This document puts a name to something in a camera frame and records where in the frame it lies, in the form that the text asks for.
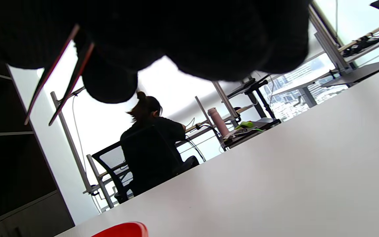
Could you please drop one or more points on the dark brown cabinet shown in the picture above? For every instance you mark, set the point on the dark brown cabinet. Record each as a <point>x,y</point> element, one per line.
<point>8,148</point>

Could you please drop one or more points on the orange plastic bowl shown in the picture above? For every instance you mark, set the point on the orange plastic bowl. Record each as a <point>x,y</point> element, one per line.
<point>123,231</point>

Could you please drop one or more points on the green squeegee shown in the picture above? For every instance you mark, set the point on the green squeegee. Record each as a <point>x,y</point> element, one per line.
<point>247,125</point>

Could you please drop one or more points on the person's right hand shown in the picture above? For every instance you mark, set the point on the person's right hand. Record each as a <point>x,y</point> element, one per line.
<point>176,29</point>

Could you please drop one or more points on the grey metal desk frame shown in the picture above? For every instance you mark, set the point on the grey metal desk frame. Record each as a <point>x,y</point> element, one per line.
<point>72,144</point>

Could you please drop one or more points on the pink bottle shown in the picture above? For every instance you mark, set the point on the pink bottle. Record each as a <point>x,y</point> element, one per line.
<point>218,121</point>

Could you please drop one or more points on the aluminium frame post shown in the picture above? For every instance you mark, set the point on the aluminium frame post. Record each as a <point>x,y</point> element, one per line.
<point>224,98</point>

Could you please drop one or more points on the silver metal tweezers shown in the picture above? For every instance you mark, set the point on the silver metal tweezers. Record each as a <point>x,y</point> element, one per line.
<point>63,98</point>

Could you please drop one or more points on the thin aluminium post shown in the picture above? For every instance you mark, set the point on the thin aluminium post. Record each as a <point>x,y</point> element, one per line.
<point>202,112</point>

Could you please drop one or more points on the white metal desk leg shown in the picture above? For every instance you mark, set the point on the white metal desk leg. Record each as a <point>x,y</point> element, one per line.
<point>327,42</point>

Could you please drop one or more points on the black office chair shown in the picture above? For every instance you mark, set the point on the black office chair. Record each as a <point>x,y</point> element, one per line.
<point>110,164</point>

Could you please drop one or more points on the black monitor stand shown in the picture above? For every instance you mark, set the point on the black monitor stand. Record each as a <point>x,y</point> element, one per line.
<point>258,95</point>

